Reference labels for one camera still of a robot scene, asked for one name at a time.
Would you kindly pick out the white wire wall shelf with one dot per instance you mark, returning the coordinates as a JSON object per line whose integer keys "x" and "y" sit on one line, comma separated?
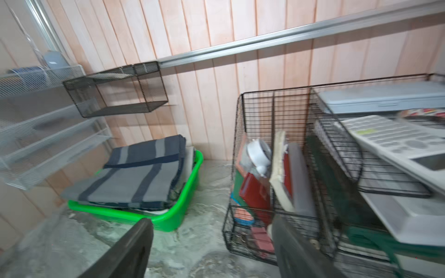
{"x": 42, "y": 130}

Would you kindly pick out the grey navy striped scarf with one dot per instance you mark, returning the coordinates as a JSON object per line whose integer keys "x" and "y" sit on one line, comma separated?
{"x": 146, "y": 176}

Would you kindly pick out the black mesh wall basket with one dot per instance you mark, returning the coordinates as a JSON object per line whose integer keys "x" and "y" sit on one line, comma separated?
{"x": 131, "y": 89}

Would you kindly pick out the white calculator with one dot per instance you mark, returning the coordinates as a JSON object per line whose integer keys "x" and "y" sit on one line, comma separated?
{"x": 413, "y": 150}

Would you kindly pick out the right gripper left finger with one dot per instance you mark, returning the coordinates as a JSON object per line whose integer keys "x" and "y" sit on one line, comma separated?
{"x": 128, "y": 258}

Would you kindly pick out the red box in organizer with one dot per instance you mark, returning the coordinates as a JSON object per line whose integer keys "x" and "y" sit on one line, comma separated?
{"x": 257, "y": 198}

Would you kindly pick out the white tape roll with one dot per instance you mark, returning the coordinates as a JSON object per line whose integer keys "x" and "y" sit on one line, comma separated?
{"x": 260, "y": 155}

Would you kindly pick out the white notebook under calculator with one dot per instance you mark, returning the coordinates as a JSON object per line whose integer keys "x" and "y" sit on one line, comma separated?
{"x": 411, "y": 220}

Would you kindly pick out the aluminium wall rail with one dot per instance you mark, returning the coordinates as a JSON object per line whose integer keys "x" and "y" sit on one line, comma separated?
{"x": 389, "y": 14}

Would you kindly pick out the green plastic basket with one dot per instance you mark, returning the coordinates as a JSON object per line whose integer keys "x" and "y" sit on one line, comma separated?
{"x": 166, "y": 222}

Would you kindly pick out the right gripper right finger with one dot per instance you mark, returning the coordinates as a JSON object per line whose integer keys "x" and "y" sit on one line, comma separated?
{"x": 296, "y": 256}

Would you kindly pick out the white pencil case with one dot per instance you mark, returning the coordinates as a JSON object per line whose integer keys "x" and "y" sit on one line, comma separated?
{"x": 382, "y": 98}

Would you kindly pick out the black wire desk organizer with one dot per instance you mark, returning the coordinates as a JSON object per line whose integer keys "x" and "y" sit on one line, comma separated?
{"x": 316, "y": 178}

